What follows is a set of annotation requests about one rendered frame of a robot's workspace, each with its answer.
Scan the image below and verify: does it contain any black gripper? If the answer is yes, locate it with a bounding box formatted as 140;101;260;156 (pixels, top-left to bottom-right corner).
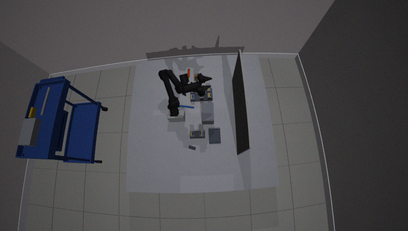
190;73;212;92

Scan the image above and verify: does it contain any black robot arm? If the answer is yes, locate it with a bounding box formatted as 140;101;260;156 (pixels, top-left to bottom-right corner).
158;69;205;116

